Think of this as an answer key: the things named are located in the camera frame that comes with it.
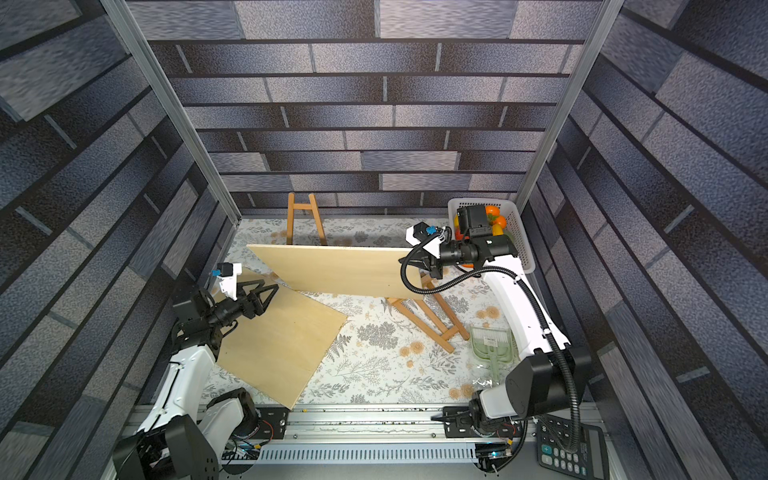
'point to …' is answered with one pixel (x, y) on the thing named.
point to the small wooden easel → (316, 214)
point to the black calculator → (590, 462)
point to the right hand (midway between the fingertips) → (401, 256)
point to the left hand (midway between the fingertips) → (269, 284)
